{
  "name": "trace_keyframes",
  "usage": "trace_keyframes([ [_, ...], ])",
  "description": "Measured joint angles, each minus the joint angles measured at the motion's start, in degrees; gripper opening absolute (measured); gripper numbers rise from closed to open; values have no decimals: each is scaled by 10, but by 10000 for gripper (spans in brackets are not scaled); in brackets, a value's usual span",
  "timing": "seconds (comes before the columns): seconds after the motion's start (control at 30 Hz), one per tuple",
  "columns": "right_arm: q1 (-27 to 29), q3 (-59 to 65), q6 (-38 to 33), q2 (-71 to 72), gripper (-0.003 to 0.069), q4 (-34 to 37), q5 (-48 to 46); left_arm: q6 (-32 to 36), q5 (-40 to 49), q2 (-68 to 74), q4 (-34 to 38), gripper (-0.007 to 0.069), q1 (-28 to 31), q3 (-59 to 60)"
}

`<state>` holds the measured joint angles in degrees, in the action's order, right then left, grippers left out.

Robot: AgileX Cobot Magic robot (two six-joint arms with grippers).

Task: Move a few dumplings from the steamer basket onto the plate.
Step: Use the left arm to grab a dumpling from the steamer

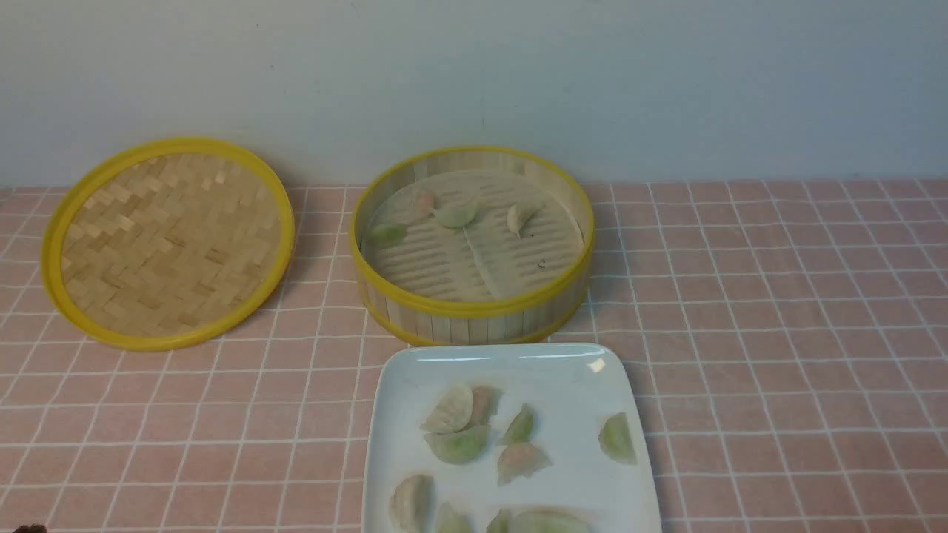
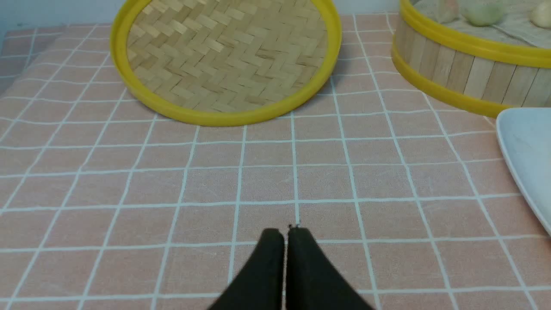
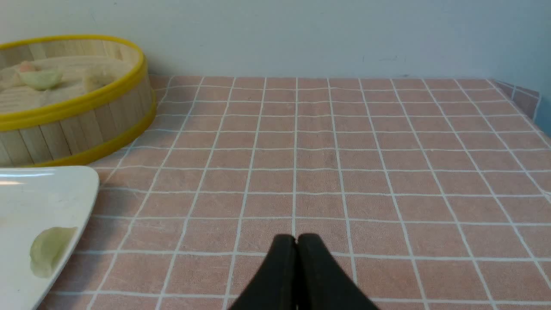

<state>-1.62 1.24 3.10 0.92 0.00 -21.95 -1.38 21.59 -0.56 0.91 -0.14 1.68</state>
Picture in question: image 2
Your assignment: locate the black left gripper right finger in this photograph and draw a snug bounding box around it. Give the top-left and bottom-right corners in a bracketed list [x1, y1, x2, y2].
[286, 227, 373, 310]

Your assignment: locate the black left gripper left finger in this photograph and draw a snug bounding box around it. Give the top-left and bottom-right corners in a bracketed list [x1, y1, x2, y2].
[209, 228, 285, 310]

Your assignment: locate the white square plate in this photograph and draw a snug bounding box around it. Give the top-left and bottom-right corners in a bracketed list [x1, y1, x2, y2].
[496, 108, 551, 234]

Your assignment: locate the pink checkered tablecloth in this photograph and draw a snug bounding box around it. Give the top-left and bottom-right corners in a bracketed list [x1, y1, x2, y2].
[0, 13, 550, 310]

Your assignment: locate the woven bamboo steamer lid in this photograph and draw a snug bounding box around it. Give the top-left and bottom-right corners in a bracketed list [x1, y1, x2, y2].
[110, 0, 342, 126]

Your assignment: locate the bamboo steamer basket yellow rim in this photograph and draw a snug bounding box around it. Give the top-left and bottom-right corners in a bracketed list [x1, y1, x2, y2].
[391, 0, 551, 118]

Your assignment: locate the green dumpling in steamer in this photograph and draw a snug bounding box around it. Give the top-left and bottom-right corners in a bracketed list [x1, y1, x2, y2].
[460, 0, 507, 27]

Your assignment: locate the white steamer liner cloth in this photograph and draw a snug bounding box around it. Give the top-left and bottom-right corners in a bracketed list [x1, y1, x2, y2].
[409, 0, 551, 49]

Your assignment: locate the pale white dumpling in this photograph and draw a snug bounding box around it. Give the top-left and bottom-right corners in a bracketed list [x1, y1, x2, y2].
[529, 0, 551, 29]

